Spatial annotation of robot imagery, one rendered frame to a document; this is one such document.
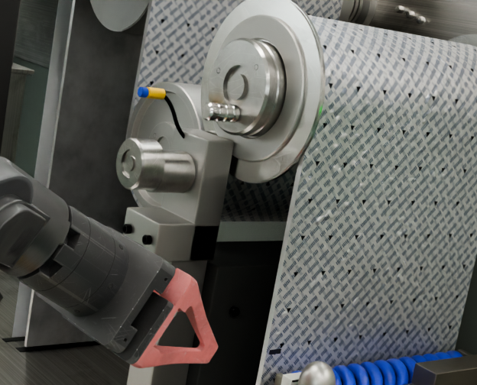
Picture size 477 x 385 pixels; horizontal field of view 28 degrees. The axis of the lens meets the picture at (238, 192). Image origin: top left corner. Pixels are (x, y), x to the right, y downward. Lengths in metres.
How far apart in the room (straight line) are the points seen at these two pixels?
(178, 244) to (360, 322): 0.17
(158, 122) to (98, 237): 0.28
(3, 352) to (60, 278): 0.50
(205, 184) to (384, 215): 0.15
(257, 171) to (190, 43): 0.22
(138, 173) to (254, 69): 0.12
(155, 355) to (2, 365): 0.45
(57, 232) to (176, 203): 0.21
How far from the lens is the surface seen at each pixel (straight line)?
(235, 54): 0.75
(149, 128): 0.89
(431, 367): 0.83
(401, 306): 0.85
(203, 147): 0.75
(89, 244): 0.60
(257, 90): 0.72
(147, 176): 0.73
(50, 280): 0.60
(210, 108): 0.72
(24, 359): 1.08
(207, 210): 0.77
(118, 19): 0.96
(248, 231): 1.29
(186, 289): 0.62
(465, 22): 1.05
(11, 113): 1.42
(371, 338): 0.83
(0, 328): 1.16
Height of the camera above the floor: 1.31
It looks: 11 degrees down
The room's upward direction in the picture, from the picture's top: 10 degrees clockwise
